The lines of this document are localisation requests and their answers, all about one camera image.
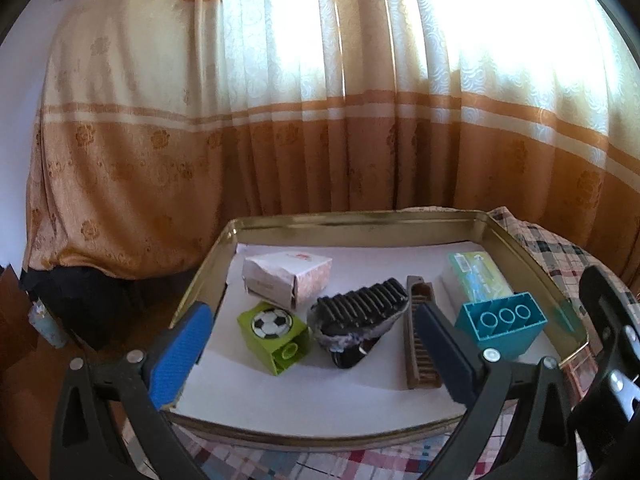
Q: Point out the dark cloth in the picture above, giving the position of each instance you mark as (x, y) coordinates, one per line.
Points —
(75, 300)

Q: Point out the pale blue container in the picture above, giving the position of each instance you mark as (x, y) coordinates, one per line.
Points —
(46, 321)

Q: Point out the white box with red stamp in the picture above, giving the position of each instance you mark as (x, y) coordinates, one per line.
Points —
(285, 272)

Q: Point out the brown wooden comb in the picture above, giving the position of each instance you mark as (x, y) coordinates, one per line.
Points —
(415, 360)

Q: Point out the green football building block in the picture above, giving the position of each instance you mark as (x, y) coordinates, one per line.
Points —
(280, 355)

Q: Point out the white paper tray liner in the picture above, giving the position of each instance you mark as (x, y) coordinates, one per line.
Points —
(300, 400)

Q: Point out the clear green-label floss box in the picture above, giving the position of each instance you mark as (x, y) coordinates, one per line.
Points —
(475, 270)

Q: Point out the gold tin tray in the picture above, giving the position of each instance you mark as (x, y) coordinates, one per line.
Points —
(350, 220)

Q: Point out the plaid tablecloth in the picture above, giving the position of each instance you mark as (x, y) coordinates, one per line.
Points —
(540, 245)

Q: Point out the teal building block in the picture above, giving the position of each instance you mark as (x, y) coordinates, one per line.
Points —
(500, 317)

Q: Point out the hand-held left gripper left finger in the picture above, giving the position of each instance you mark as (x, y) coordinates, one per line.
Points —
(180, 355)

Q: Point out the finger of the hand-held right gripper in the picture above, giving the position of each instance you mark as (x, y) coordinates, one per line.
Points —
(612, 310)

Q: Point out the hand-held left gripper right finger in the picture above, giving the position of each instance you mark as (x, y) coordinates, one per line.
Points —
(445, 350)

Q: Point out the orange and cream curtain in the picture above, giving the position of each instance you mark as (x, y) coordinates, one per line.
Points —
(300, 110)

